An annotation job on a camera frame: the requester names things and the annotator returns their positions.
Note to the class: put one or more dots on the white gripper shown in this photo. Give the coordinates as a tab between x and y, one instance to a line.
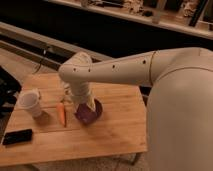
80	94

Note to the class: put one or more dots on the orange pepper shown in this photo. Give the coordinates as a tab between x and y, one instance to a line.
61	113

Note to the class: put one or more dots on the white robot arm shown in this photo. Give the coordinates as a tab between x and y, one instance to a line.
179	107

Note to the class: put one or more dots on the purple bowl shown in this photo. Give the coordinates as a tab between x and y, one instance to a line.
86	115

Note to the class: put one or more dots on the white plastic cup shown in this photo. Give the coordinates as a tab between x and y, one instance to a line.
30	101

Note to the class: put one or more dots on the black phone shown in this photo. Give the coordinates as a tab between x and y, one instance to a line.
17	136

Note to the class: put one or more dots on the metal table leg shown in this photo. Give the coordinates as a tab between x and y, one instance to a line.
136	158

